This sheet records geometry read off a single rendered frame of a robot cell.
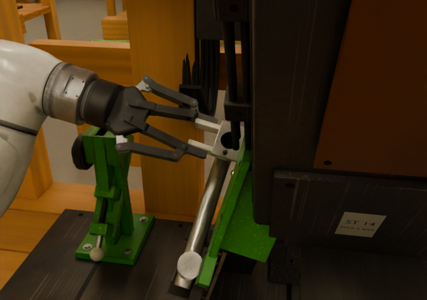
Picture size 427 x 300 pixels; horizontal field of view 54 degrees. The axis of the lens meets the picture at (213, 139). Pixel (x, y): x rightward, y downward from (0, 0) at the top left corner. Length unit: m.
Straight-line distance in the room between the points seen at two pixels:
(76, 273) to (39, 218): 0.26
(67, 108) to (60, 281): 0.39
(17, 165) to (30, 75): 0.14
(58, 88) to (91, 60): 0.39
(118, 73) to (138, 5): 0.22
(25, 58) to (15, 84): 0.04
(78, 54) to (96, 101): 0.42
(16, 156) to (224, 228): 0.33
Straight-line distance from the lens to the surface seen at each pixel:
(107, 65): 1.04
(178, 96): 0.66
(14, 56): 0.70
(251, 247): 0.61
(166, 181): 1.02
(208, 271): 0.61
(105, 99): 0.65
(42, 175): 1.21
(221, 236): 0.59
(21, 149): 0.70
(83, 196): 1.19
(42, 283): 0.93
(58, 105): 0.67
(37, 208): 1.18
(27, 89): 0.68
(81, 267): 0.94
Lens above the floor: 1.53
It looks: 27 degrees down
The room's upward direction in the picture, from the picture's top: straight up
